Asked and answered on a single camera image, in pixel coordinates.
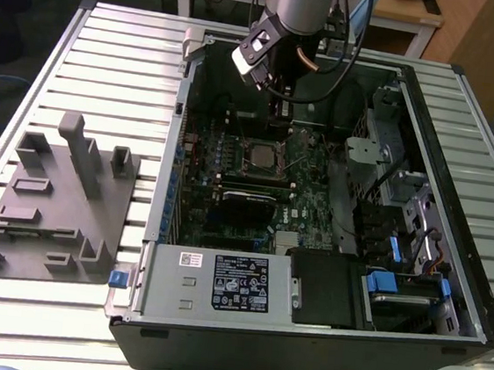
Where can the grey parts rack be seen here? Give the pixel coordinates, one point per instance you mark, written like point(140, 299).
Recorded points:
point(61, 227)

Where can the green motherboard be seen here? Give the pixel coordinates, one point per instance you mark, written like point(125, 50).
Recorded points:
point(310, 209)

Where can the black drive bay cover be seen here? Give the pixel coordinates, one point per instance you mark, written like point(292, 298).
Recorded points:
point(324, 290)

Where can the black graphics card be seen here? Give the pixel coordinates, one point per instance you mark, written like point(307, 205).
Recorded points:
point(246, 211)

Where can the silver power supply unit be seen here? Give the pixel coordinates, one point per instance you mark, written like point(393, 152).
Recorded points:
point(166, 282)

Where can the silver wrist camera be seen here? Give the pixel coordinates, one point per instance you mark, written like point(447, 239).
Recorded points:
point(334, 44)
point(247, 59)

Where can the silver CPU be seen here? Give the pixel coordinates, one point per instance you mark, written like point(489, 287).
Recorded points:
point(263, 156)

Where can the black round fan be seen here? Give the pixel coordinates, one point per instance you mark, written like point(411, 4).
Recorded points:
point(349, 116)

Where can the grey metal bracket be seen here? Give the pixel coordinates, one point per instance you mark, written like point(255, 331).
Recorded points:
point(362, 157)

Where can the silver drive cage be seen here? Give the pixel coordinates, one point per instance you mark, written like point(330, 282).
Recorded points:
point(406, 184)

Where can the hard disk with blue carrier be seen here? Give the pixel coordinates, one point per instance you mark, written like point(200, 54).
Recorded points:
point(380, 282)

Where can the silver heatsink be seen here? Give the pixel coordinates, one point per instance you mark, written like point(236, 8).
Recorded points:
point(286, 239)

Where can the CPU socket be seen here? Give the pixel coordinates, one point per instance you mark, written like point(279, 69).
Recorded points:
point(245, 160)

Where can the black PC case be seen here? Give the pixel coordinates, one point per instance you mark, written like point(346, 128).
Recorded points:
point(256, 354)

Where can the blue case latch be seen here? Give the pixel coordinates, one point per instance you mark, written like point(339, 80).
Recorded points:
point(118, 279)

